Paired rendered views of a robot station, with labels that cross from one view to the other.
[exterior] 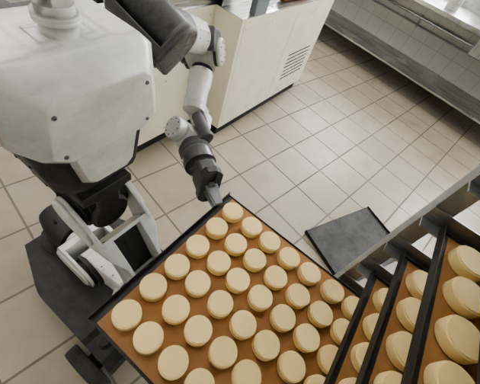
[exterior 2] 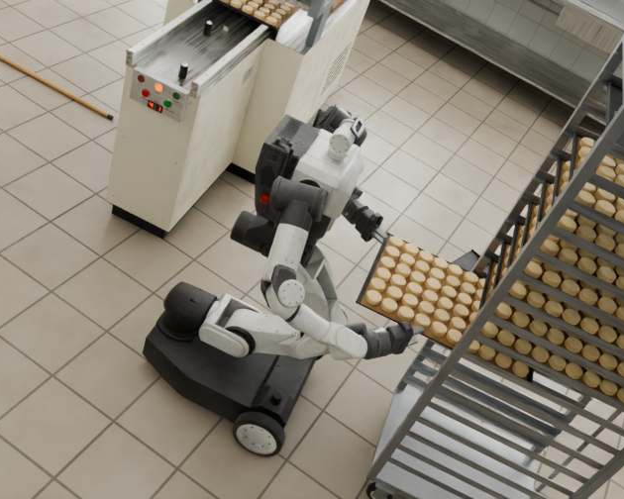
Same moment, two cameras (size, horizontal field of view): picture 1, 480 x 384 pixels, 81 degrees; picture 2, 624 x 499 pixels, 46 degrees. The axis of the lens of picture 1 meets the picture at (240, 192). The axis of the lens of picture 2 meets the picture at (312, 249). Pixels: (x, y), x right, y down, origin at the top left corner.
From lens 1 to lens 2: 1.97 m
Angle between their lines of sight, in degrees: 14
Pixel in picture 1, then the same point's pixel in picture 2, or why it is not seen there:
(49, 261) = (179, 348)
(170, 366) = (406, 313)
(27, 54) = (340, 171)
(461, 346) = not seen: hidden behind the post
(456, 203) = (519, 207)
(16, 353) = (173, 443)
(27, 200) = (87, 303)
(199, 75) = not seen: hidden behind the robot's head
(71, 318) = (229, 391)
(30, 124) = (341, 200)
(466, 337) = not seen: hidden behind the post
